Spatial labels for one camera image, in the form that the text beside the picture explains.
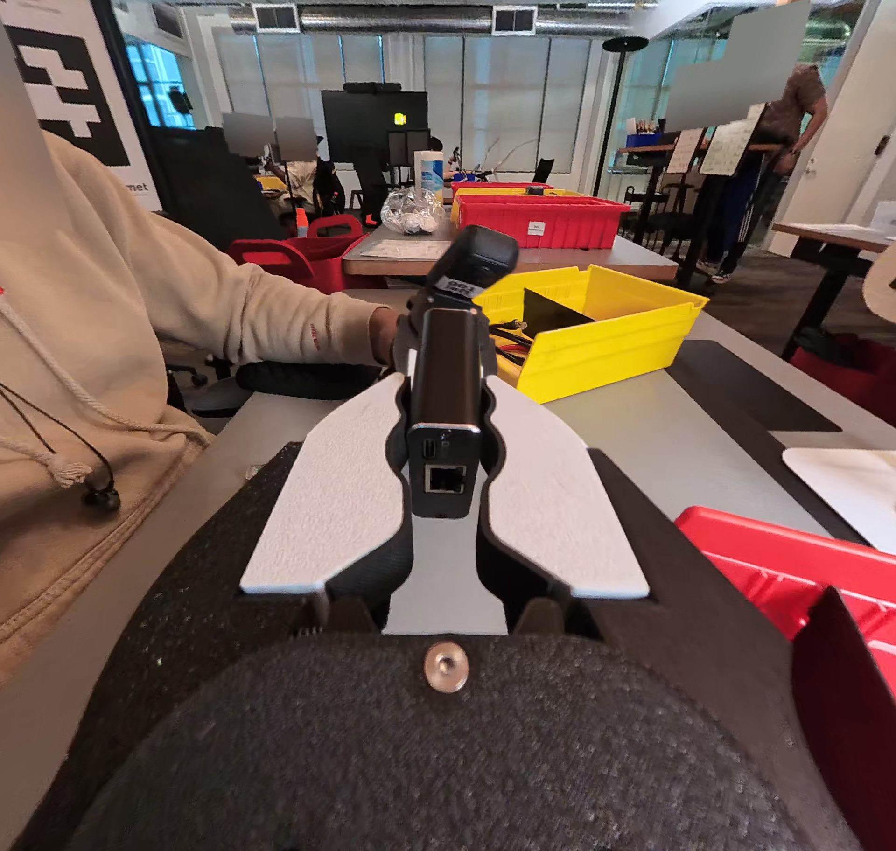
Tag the handwritten paper sign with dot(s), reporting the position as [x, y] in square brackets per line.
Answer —
[728, 145]
[684, 150]

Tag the wooden standing desk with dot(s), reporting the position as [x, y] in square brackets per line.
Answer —
[647, 148]

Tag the person's left hand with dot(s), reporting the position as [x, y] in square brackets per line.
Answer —
[383, 336]

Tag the black and white tag poster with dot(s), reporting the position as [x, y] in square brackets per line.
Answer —
[66, 88]

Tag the large ribbed red bin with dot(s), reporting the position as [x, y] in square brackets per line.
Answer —
[539, 221]

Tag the red tote basket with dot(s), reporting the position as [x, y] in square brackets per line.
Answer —
[301, 256]

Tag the wooden top side table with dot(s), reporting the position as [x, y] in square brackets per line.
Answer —
[833, 242]

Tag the blue box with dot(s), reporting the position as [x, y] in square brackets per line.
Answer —
[642, 140]

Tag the black table mat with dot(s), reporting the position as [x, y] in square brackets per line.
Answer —
[742, 389]

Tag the orange traffic cone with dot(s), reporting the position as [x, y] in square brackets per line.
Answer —
[302, 222]

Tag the yellow plastic bin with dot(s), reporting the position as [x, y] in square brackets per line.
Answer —
[616, 347]

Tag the black divider panel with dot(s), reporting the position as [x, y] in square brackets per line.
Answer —
[553, 312]

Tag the smooth red plastic bin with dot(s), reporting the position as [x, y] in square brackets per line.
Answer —
[763, 571]

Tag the clear plastic bag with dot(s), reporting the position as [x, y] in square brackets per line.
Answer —
[413, 211]

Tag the wipes canister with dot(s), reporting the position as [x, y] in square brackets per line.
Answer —
[428, 172]

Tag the person's left forearm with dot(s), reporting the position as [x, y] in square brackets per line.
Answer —
[266, 312]

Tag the grey table with wooden edge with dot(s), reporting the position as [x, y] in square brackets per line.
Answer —
[560, 260]

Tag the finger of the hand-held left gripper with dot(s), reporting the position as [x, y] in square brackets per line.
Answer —
[488, 347]
[404, 361]

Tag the black floor lamp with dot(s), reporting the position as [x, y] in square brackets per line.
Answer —
[616, 109]

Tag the white mat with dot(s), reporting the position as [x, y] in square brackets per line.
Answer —
[847, 487]

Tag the person's beige hoodie torso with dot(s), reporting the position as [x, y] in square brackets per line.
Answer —
[77, 375]

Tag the black fabric partition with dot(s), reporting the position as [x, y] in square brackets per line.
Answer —
[210, 179]

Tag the paper sheet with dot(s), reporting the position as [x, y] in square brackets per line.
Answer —
[406, 249]

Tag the black ethernet port adapter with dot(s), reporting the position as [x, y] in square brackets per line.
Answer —
[444, 375]

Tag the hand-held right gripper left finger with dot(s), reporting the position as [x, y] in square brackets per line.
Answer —
[329, 494]

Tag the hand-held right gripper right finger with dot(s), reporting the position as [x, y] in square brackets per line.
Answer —
[560, 508]

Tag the large black monitor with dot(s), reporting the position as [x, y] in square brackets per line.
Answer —
[364, 123]

